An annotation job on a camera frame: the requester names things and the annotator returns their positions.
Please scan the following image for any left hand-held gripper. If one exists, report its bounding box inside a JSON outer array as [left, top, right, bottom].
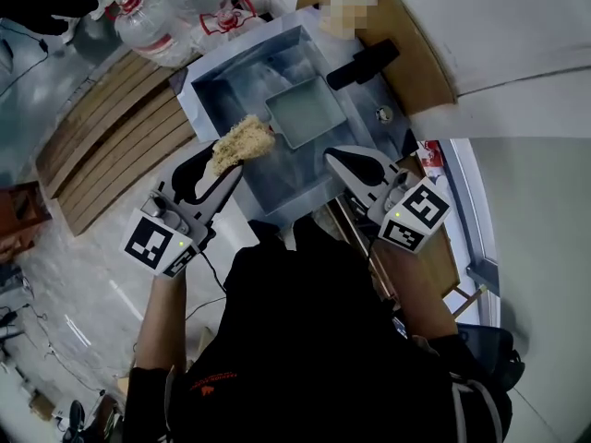
[[118, 139, 245, 279]]

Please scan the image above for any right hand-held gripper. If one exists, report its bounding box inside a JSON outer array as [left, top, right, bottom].
[[322, 144, 452, 255]]

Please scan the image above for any yellow fibrous loofah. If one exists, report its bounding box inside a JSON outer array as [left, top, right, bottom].
[[211, 114, 277, 177]]

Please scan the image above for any person's left forearm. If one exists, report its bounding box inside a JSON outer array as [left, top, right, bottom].
[[133, 265, 189, 374]]

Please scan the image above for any person's right forearm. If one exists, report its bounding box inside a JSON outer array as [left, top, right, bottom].
[[368, 240, 459, 341]]

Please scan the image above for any small red box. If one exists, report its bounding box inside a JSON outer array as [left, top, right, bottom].
[[416, 139, 445, 169]]

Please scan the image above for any slatted wooden pallet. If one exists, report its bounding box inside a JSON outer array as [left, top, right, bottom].
[[35, 46, 199, 237]]

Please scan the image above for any stainless steel sink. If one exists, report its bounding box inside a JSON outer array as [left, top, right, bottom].
[[178, 9, 417, 229]]

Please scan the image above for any wooden backsplash board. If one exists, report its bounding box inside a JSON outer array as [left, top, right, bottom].
[[295, 0, 459, 117]]

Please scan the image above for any cream picture box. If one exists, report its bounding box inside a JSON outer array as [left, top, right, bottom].
[[318, 0, 383, 42]]

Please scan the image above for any person's black shirt torso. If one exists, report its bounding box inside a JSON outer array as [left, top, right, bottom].
[[122, 216, 514, 443]]

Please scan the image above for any brown wooden crate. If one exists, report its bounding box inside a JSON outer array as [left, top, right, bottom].
[[0, 181, 53, 263]]

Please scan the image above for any black backpack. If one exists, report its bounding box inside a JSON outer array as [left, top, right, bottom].
[[455, 322, 526, 392]]

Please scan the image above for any black office chair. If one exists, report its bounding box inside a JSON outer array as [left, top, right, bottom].
[[61, 399, 88, 443]]

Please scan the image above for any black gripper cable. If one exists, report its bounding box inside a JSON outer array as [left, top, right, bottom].
[[199, 250, 228, 295]]

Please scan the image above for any grey window frame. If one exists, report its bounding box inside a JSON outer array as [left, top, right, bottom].
[[448, 138, 503, 297]]

